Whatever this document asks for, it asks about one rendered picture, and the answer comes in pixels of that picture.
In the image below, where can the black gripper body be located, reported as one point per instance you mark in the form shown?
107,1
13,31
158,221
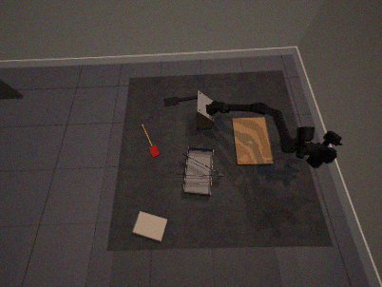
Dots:
329,138

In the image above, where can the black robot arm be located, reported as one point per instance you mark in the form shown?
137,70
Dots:
287,143

